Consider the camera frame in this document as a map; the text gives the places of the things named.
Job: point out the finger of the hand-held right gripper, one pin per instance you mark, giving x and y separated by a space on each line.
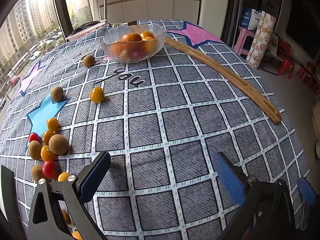
307 191

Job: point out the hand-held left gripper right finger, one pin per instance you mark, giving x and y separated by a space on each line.
228 177

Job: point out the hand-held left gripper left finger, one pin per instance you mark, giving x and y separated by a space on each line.
96 177

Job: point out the red cherry tomato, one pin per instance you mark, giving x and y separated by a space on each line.
33 137
49 169

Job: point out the brown longan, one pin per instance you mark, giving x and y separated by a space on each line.
34 151
88 61
57 94
37 173
58 144

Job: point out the grey checked star blanket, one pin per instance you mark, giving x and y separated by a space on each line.
175 120

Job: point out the curved wooden stick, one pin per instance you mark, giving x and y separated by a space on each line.
225 72

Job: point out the red boxes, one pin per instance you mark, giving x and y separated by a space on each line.
306 75

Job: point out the red plastic stool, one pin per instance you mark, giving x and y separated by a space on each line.
286 65

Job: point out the red car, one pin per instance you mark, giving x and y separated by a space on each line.
13 80

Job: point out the orange mandarin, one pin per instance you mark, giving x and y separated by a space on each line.
131 38
118 50
146 34
150 46

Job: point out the long white bus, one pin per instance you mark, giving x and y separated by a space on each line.
18 65

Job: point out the pink plastic stool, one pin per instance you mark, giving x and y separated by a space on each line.
243 38

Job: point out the clear glass bowl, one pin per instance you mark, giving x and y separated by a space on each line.
112 38

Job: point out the dark cloth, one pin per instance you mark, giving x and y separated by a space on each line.
86 25

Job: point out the pink plastic basin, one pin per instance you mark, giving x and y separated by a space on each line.
100 24

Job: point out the small black object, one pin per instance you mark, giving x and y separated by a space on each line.
132 23

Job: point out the white shopping bag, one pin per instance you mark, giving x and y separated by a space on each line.
250 17

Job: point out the apartment buildings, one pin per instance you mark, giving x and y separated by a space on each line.
20 30

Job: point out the metal pole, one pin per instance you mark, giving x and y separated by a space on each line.
105 2

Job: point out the dark window frame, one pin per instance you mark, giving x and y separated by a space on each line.
60 12

